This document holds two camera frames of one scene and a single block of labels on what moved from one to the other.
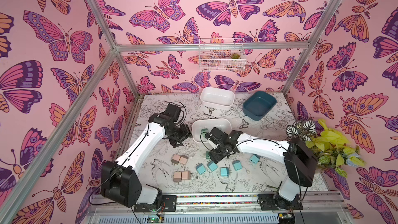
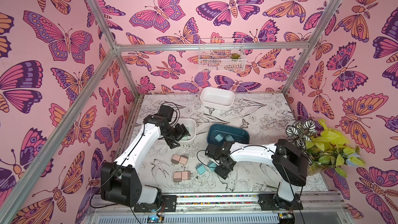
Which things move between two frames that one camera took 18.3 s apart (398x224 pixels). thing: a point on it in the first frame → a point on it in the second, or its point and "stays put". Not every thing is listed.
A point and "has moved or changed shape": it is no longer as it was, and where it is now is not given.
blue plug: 200,168 stays put
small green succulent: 235,56 stays put
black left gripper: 186,133 stays put
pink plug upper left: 175,159 stays put
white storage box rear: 217,98 stays put
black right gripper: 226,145 → 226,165
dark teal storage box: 257,104 has moved or changed shape
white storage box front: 225,124 has moved or changed shape
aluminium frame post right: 321,31 stays put
